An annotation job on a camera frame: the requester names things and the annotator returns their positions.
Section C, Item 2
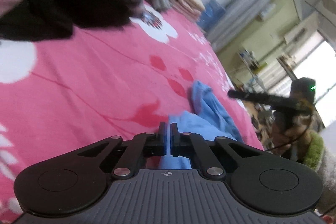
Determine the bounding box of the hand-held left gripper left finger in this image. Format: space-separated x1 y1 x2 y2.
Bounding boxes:
76 122 167 179

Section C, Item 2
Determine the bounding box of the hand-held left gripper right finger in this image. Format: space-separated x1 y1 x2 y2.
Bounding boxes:
171 122 263 179

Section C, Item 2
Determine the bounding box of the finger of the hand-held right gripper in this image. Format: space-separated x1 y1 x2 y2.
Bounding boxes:
227 90 300 112

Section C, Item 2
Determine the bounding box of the blue printed t-shirt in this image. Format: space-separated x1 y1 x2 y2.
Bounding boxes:
160 80 244 170

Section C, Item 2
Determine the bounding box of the person's right hand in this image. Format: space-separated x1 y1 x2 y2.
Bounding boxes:
272 119 297 156

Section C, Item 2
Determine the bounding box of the folding table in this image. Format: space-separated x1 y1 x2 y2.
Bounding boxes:
235 48 268 89

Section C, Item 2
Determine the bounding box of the pink floral blanket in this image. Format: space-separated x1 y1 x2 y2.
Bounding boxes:
0 0 265 215

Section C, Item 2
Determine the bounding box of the blue water jug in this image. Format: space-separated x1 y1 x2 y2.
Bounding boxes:
197 0 226 30

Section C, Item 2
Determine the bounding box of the pink folded towel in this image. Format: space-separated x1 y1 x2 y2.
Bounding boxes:
163 0 205 22

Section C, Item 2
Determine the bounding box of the black garment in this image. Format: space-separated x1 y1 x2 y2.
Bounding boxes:
0 0 132 42

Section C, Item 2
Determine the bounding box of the black cable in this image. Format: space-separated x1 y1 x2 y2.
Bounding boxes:
264 112 314 155

